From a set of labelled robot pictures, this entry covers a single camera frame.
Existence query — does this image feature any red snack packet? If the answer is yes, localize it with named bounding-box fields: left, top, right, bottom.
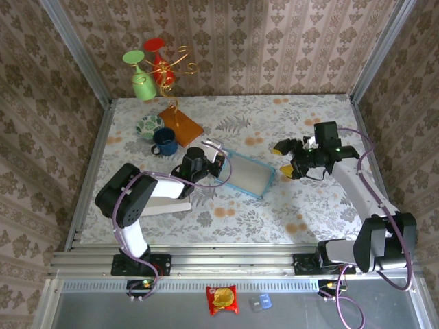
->
left=205, top=284, right=239, bottom=316

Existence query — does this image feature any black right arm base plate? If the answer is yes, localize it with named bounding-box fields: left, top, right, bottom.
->
left=293, top=252, right=357, bottom=276

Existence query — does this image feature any green patterned bowl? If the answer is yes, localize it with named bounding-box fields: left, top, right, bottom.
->
left=135, top=115, right=165, bottom=141

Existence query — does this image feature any aluminium frame post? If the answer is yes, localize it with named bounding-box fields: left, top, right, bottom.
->
left=349, top=0, right=421, bottom=103
left=38, top=0, right=112, bottom=107

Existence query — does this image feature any brown wooden board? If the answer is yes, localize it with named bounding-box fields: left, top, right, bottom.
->
left=158, top=106, right=204, bottom=148

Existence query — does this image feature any green wine glass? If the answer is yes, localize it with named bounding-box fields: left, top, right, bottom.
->
left=122, top=50, right=158, bottom=102

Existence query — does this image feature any gold wire glass rack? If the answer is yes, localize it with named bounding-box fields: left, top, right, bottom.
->
left=137, top=45, right=199, bottom=127

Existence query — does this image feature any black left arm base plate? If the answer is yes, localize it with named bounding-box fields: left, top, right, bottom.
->
left=110, top=254, right=172, bottom=277

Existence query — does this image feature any aluminium mounting rail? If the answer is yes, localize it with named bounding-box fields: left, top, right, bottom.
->
left=47, top=249, right=421, bottom=278

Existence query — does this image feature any grey metal panel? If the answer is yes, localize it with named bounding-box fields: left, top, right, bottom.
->
left=32, top=277, right=438, bottom=329

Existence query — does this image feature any blue paper box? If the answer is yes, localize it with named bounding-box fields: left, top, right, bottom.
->
left=214, top=147, right=277, bottom=199

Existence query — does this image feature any floral tablecloth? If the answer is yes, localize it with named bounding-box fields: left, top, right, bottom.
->
left=80, top=94, right=395, bottom=246

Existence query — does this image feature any aluminium table side rail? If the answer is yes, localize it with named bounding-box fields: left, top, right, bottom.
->
left=64, top=101, right=115, bottom=253
left=350, top=97, right=405, bottom=249

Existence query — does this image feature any white paper box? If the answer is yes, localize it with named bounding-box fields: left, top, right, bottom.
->
left=140, top=200, right=192, bottom=217

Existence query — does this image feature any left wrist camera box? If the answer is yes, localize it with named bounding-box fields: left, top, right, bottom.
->
left=201, top=138, right=224, bottom=162

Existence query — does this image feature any red wine glass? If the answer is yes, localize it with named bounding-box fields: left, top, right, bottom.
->
left=143, top=38, right=176, bottom=86

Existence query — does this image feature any dark blue enamel mug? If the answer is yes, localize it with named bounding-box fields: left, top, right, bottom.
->
left=150, top=127, right=179, bottom=157

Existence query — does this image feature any black connector box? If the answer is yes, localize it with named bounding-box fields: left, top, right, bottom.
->
left=126, top=279, right=155, bottom=297
left=318, top=279, right=347, bottom=296

